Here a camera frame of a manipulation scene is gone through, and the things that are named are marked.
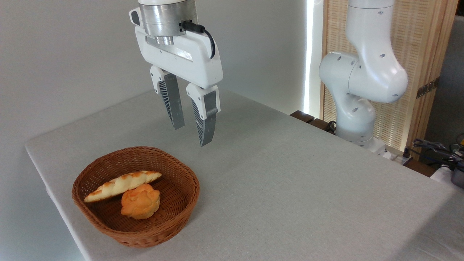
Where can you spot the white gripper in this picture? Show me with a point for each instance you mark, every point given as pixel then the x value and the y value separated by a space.
pixel 195 61

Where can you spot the round orange bread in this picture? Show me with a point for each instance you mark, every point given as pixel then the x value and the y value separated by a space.
pixel 140 203

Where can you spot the long braided bread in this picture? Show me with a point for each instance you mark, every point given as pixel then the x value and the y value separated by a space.
pixel 116 185

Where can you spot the brown wicker basket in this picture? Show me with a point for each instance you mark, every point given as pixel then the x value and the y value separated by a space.
pixel 170 217

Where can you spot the metal screen hinge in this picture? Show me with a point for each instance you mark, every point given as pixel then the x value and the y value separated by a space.
pixel 427 88

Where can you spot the wooden slatted screen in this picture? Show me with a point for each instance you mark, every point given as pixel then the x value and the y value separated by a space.
pixel 420 40

